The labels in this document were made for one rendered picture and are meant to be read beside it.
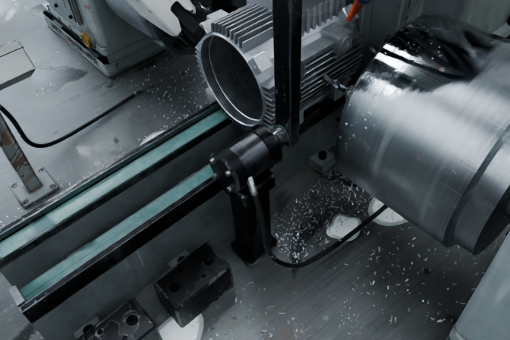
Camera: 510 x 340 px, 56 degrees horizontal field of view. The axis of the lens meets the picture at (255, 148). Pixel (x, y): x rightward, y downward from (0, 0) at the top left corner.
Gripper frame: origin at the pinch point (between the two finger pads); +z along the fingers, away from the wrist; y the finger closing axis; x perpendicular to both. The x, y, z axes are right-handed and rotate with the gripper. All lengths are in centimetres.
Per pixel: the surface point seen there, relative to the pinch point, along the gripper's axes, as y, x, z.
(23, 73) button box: -14.8, -20.2, -7.1
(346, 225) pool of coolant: 27.0, -8.0, 28.5
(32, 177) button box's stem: -17.2, -36.0, 8.3
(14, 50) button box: -16.9, -18.2, -9.1
